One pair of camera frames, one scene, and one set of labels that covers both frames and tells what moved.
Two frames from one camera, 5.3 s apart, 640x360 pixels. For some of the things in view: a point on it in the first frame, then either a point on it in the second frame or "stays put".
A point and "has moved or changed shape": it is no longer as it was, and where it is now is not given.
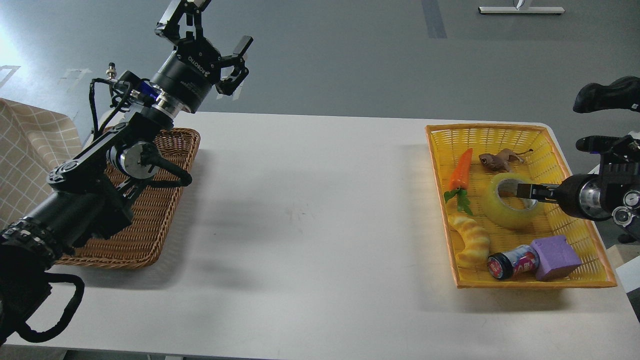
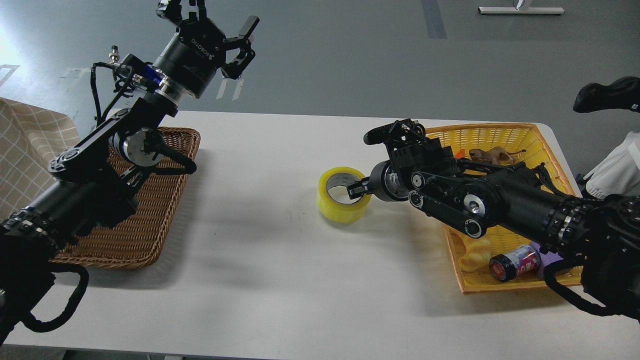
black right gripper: [583, 195] -> [385, 183]
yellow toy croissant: [476, 253] stays put
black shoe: [624, 93] stays put
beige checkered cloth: [33, 140] stays put
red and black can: [506, 265] stays put
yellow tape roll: [510, 217] has moved or changed shape
